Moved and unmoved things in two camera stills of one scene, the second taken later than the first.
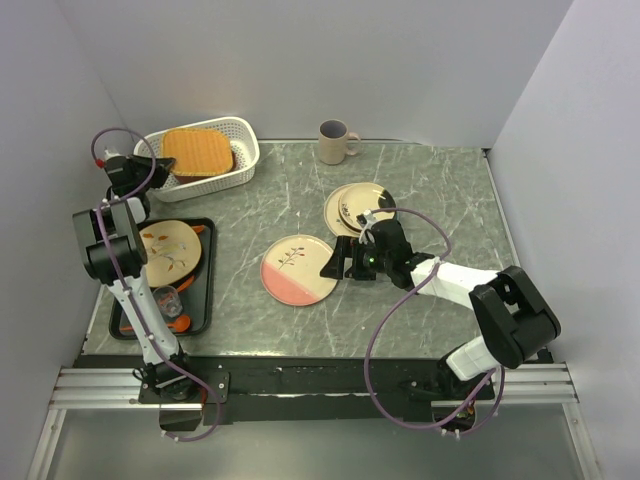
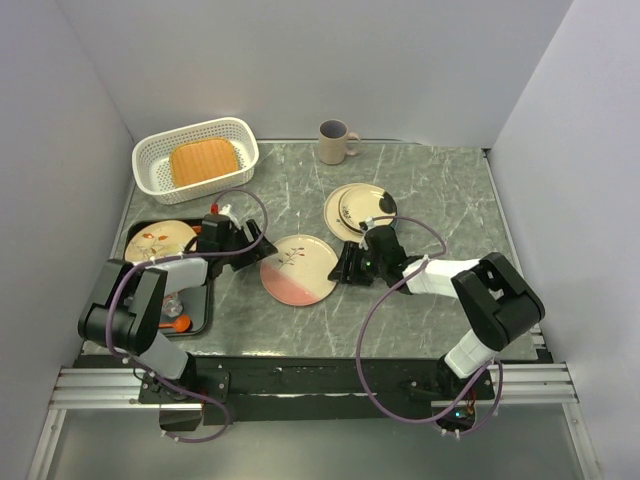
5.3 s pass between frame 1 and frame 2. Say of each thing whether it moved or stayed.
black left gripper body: moved
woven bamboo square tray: moved
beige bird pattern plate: stayed
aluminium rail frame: stayed
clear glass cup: stayed
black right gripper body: stayed
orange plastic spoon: stayed
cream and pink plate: stayed
